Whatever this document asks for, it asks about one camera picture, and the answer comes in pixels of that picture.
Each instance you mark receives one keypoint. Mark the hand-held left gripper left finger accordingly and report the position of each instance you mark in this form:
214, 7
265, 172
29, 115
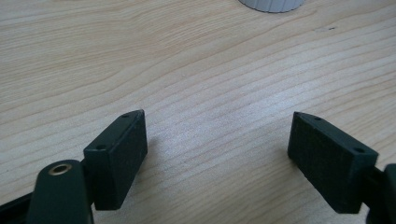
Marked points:
116, 161

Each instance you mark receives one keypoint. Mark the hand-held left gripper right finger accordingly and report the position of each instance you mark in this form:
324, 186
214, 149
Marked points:
330, 168

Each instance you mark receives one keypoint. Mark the white ribbed cup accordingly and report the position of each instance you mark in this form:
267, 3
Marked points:
271, 4

